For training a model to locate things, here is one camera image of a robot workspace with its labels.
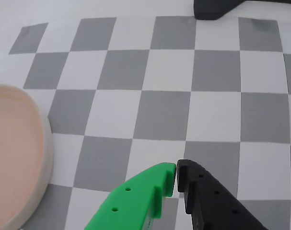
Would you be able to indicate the beige round plate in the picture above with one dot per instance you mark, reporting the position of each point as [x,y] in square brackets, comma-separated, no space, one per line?
[13,143]

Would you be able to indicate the black camera stand foot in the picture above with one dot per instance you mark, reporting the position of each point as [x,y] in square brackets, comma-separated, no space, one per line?
[207,9]

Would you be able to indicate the grey white checkered mat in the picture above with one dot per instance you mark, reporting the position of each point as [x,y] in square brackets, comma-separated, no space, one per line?
[164,112]

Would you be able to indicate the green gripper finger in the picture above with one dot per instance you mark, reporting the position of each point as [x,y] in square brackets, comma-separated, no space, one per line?
[133,203]

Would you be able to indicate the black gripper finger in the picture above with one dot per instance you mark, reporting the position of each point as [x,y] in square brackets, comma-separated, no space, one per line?
[212,206]

